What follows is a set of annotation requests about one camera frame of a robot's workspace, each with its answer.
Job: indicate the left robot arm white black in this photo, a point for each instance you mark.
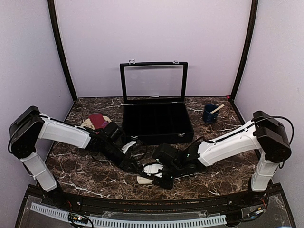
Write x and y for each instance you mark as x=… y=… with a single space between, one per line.
x=33 y=126

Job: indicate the black frame post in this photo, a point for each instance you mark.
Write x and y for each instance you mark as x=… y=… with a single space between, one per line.
x=246 y=48
x=60 y=49

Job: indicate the right black frame post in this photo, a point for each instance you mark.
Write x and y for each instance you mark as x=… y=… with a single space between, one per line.
x=246 y=48

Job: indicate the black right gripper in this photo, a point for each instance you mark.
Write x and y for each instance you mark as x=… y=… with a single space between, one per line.
x=167 y=185

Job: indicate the dark blue mug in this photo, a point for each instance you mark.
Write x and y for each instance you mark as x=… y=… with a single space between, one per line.
x=208 y=117

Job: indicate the maroon purple orange sock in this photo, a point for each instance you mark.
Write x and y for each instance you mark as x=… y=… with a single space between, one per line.
x=99 y=121

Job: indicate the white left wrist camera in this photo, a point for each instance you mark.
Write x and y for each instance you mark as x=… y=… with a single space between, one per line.
x=133 y=145

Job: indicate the black display case with lid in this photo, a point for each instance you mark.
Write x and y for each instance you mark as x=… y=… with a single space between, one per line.
x=154 y=102

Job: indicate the white slotted cable duct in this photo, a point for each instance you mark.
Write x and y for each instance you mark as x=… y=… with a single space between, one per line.
x=99 y=222

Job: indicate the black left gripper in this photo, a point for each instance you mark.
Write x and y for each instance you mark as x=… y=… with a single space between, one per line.
x=126 y=162

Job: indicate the wooden stick in mug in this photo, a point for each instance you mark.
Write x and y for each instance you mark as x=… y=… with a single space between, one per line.
x=217 y=109

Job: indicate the beige brown block sock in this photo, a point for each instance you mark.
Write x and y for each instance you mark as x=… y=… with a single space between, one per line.
x=143 y=180

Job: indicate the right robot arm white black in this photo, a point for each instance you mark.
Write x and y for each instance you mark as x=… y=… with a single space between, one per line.
x=263 y=133

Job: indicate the left black frame post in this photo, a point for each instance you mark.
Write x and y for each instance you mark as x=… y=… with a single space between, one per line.
x=60 y=49

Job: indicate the beige round embroidered coaster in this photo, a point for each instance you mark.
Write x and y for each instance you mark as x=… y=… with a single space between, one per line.
x=88 y=123

